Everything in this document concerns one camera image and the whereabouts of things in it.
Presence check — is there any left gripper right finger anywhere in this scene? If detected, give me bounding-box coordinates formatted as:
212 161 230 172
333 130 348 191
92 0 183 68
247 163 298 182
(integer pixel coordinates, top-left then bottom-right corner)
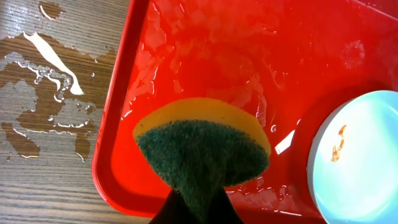
208 189 244 224

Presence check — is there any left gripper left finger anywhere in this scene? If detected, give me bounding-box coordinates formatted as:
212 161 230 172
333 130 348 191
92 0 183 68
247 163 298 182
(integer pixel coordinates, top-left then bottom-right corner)
149 190 190 224

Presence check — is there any red plastic tray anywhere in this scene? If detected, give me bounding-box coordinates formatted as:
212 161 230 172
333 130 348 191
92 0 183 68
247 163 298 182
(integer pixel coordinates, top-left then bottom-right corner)
92 0 397 223

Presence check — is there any right light blue plate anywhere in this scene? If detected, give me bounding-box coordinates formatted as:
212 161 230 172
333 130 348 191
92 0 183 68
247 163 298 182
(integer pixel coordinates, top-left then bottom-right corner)
307 90 397 223

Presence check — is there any green and orange sponge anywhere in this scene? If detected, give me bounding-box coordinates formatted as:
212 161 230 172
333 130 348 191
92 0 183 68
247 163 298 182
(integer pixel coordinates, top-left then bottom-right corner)
133 97 271 223

